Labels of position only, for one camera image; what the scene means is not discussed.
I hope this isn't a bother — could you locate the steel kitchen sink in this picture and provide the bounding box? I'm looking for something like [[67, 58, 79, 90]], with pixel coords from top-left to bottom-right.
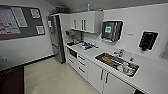
[[94, 51, 141, 78]]

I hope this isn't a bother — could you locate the white drawer cabinet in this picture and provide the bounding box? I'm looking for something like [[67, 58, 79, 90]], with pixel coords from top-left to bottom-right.
[[76, 53, 90, 80]]

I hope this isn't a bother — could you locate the stainless steel refrigerator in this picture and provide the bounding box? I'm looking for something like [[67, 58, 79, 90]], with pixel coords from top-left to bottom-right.
[[48, 13, 72, 65]]

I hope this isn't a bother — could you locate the white upper wall cabinet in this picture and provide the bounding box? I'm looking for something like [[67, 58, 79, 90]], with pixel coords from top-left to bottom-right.
[[69, 10, 105, 35]]

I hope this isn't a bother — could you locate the black coffee maker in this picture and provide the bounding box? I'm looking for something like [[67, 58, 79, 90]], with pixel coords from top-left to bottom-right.
[[65, 29, 76, 43]]

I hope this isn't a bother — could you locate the dark paper towel dispenser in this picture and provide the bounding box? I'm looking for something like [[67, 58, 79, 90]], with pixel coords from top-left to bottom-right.
[[100, 20, 124, 43]]

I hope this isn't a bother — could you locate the black wall soap dispenser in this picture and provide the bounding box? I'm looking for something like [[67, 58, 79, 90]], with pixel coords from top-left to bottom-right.
[[137, 30, 160, 52]]

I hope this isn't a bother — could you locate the brown bowl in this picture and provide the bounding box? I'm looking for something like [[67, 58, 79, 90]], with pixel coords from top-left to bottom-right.
[[100, 54, 113, 65]]

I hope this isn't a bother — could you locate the small green bottle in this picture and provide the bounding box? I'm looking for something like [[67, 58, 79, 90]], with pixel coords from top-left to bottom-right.
[[86, 3, 92, 12]]

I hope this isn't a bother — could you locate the white cup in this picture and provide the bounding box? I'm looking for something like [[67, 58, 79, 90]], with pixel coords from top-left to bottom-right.
[[121, 63, 131, 75]]

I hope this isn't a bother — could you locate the chrome sink faucet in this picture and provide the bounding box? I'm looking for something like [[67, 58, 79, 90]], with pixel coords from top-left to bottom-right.
[[112, 48, 125, 59]]

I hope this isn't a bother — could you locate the white wall outlet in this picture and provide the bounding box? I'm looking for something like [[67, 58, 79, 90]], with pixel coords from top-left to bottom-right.
[[126, 32, 134, 37]]

